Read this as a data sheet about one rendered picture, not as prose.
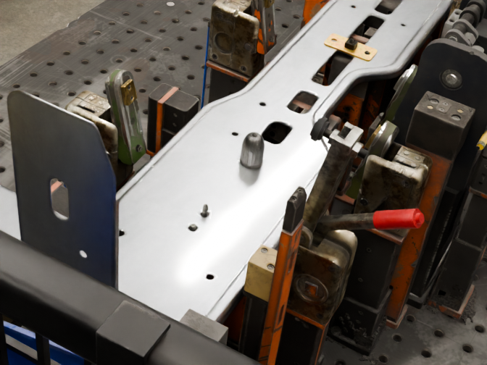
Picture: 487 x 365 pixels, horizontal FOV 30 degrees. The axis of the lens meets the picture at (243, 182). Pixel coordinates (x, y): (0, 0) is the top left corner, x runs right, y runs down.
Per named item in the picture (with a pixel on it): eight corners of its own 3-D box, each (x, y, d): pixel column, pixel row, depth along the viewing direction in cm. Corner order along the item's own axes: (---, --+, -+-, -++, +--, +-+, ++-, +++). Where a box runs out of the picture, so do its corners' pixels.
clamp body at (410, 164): (332, 298, 149) (377, 122, 124) (396, 329, 145) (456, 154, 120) (307, 337, 143) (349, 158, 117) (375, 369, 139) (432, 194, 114)
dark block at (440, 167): (367, 292, 150) (427, 88, 122) (406, 310, 148) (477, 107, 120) (356, 311, 147) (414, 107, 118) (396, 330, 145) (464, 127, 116)
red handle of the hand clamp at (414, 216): (307, 206, 110) (425, 198, 101) (314, 221, 111) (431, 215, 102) (292, 227, 108) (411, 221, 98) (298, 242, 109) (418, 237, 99)
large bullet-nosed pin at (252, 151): (246, 158, 128) (250, 122, 124) (265, 167, 128) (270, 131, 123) (234, 171, 126) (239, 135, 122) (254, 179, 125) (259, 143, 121)
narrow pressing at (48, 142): (32, 324, 102) (9, 80, 79) (118, 371, 98) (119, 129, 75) (29, 328, 101) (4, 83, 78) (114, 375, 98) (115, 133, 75)
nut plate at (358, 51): (377, 51, 149) (380, 45, 148) (369, 62, 146) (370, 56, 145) (332, 33, 151) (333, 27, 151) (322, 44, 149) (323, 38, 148)
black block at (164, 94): (151, 206, 160) (156, 72, 140) (203, 232, 157) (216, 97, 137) (125, 234, 155) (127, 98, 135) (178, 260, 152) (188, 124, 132)
